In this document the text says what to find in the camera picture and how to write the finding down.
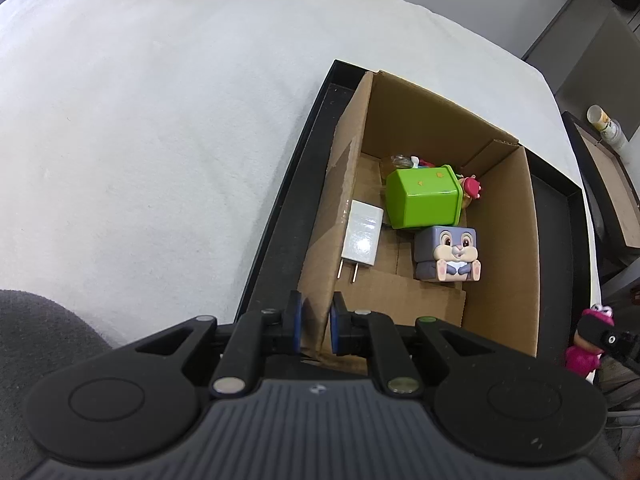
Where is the green cube toy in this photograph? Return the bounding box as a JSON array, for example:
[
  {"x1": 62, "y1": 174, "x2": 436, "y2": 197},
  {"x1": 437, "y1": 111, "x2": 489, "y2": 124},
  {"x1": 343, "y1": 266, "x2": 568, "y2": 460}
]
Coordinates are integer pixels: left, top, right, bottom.
[{"x1": 385, "y1": 164, "x2": 468, "y2": 232}]

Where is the pink doll figure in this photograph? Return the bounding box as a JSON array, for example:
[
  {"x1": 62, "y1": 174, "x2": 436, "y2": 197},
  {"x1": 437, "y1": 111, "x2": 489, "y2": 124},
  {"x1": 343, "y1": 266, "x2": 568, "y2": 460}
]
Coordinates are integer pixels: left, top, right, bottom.
[{"x1": 565, "y1": 304, "x2": 616, "y2": 376}]

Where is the person's grey pants leg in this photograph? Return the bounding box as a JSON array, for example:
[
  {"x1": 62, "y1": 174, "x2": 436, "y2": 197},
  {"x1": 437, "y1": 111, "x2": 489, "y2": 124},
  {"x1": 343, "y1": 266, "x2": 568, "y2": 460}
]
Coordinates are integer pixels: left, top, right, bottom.
[{"x1": 0, "y1": 290, "x2": 113, "y2": 480}]

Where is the black tray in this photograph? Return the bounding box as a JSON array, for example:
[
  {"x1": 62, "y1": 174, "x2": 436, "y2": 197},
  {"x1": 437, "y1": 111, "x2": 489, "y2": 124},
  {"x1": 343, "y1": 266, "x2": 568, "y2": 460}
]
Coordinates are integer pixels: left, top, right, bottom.
[{"x1": 235, "y1": 59, "x2": 601, "y2": 386}]

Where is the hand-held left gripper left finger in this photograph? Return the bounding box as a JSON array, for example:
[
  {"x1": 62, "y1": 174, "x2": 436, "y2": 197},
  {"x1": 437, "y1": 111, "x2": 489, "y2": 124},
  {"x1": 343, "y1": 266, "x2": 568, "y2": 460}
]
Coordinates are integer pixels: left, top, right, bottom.
[{"x1": 135, "y1": 290, "x2": 306, "y2": 397}]

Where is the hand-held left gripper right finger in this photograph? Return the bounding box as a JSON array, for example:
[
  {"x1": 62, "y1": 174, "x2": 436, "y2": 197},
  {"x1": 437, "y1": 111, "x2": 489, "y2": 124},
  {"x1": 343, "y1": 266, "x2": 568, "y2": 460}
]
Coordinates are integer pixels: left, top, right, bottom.
[{"x1": 329, "y1": 291, "x2": 506, "y2": 397}]

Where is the grey rabbit cube toy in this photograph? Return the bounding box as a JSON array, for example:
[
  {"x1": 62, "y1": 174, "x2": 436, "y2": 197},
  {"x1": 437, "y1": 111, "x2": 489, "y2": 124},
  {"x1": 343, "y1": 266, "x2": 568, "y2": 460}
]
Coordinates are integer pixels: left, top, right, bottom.
[{"x1": 413, "y1": 225, "x2": 483, "y2": 283}]

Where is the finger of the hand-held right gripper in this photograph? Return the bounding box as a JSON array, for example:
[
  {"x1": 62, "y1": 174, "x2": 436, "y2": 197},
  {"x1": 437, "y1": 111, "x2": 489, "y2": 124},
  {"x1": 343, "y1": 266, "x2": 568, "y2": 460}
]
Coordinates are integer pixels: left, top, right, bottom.
[{"x1": 577, "y1": 316, "x2": 640, "y2": 363}]

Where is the brown cardboard box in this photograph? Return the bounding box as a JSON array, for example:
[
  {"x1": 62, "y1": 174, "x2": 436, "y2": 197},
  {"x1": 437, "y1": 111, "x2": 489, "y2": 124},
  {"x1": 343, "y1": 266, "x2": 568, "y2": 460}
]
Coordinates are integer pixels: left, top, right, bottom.
[{"x1": 297, "y1": 70, "x2": 542, "y2": 376}]

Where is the small blue figure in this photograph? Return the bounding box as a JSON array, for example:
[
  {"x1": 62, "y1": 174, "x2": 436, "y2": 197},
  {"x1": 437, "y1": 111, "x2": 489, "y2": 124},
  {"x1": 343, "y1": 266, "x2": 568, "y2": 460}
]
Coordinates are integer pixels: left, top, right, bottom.
[{"x1": 382, "y1": 154, "x2": 438, "y2": 173}]

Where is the white bottle yellow label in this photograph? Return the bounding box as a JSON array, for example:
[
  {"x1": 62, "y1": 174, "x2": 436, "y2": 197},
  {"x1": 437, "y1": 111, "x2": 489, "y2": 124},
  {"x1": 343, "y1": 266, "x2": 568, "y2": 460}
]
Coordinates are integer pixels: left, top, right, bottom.
[{"x1": 586, "y1": 105, "x2": 628, "y2": 153}]

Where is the white charger plug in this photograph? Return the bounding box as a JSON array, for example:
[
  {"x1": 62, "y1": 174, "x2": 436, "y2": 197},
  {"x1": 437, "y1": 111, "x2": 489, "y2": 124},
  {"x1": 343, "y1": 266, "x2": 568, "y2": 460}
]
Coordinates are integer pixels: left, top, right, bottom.
[{"x1": 337, "y1": 200, "x2": 385, "y2": 283}]

